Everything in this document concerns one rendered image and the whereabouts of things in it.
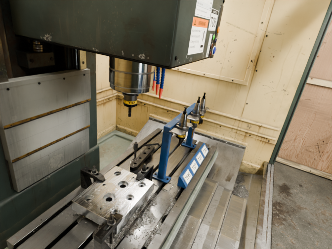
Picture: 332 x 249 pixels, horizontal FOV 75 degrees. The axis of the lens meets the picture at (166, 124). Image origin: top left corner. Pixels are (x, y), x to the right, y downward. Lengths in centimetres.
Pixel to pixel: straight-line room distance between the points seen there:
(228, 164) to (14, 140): 136
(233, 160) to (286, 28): 96
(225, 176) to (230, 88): 65
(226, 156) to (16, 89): 142
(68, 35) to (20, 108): 41
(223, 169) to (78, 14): 137
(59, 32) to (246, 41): 121
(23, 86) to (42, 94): 9
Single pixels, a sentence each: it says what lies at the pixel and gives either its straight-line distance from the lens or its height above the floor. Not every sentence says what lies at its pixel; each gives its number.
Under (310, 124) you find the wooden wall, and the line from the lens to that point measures 351.
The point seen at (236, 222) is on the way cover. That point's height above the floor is 73.
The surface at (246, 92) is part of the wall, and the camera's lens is 172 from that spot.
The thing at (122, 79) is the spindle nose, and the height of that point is 150.
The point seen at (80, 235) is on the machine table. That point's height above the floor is 90.
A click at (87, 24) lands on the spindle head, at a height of 166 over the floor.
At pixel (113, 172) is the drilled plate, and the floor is 99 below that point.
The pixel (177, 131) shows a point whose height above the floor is 122.
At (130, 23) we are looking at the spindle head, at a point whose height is 167.
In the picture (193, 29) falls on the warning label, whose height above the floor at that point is 168.
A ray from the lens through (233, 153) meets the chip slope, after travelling 182.
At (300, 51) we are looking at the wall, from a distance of 168.
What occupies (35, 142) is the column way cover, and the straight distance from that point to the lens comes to 118.
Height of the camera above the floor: 169
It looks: 25 degrees down
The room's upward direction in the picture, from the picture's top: 8 degrees clockwise
